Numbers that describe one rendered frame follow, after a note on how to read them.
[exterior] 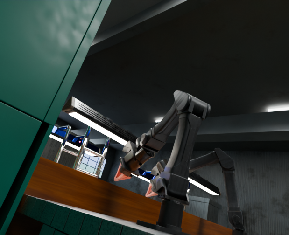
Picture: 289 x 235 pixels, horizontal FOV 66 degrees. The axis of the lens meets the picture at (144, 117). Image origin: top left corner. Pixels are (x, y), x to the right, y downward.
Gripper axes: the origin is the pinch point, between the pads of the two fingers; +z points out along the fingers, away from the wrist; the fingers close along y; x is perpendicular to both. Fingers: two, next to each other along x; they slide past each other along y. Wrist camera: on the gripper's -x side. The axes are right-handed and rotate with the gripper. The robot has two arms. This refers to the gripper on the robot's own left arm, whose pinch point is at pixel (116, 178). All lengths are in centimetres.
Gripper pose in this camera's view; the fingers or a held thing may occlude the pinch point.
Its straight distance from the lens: 101.4
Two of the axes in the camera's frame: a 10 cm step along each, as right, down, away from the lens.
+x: 2.9, 6.0, -7.5
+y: -6.3, -4.6, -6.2
